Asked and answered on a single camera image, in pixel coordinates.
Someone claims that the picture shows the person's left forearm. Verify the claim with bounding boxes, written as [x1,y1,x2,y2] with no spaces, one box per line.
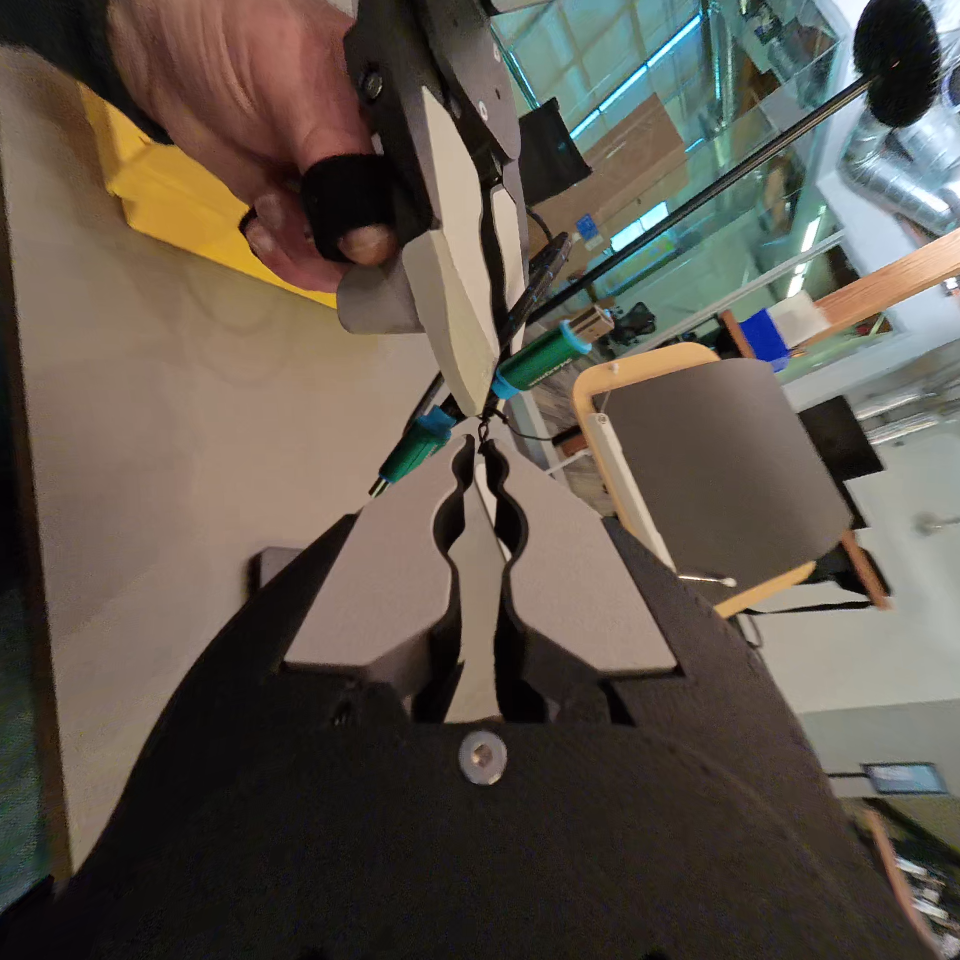
[0,0,169,147]

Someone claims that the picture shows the black braided hdmi cable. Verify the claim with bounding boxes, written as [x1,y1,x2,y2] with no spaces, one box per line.
[368,233,619,499]

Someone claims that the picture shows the black stand pole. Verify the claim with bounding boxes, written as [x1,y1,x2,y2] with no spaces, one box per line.
[522,0,943,328]

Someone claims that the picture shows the person's left hand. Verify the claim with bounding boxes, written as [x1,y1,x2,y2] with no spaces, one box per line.
[105,0,409,295]

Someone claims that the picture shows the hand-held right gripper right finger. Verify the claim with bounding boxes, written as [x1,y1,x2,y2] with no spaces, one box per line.
[480,443,679,691]

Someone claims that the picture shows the yellow plastic bin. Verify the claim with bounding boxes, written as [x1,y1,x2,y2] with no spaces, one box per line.
[75,83,343,312]

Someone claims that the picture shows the white bracket bar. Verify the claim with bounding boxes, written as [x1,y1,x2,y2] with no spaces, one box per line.
[582,411,679,574]

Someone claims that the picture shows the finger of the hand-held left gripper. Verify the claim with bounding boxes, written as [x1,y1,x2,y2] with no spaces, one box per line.
[483,177,532,349]
[402,87,507,418]

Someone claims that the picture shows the wooden rimmed black panel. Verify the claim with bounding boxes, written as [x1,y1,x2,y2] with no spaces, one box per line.
[573,342,895,621]

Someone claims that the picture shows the black hdmi adapter box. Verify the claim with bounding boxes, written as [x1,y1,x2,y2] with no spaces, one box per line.
[248,546,313,595]

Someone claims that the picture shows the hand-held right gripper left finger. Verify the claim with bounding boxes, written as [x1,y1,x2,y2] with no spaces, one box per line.
[282,440,474,688]

